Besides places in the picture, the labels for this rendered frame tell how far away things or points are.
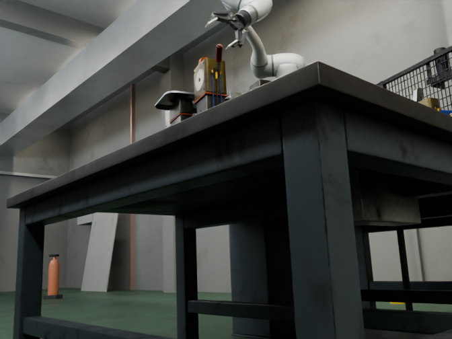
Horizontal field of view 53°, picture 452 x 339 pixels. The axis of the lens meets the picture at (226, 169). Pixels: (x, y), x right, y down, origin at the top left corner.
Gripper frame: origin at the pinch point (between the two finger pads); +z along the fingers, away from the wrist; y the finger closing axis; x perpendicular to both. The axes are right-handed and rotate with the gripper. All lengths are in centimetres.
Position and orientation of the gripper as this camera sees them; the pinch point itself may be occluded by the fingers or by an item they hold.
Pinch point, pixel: (218, 35)
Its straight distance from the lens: 213.0
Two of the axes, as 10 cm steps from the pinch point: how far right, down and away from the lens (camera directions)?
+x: 4.5, -3.5, -8.2
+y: -6.7, -7.4, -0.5
